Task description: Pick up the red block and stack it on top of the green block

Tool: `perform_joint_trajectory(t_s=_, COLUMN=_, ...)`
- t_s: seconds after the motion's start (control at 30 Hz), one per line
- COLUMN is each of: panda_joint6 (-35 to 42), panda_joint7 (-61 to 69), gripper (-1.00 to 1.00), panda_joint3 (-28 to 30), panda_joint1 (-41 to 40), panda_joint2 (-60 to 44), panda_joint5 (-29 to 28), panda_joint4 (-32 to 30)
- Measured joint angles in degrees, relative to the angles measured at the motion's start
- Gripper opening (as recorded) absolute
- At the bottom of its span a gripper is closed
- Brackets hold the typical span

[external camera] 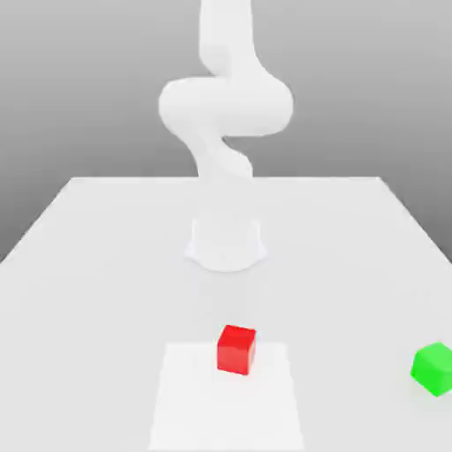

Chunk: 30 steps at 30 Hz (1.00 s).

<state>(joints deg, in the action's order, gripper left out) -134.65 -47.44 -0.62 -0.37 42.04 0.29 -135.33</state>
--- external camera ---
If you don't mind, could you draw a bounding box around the small green cube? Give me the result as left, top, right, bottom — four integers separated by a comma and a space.
410, 341, 452, 398

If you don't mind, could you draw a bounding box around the small red cube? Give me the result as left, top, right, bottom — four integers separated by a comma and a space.
215, 324, 257, 377

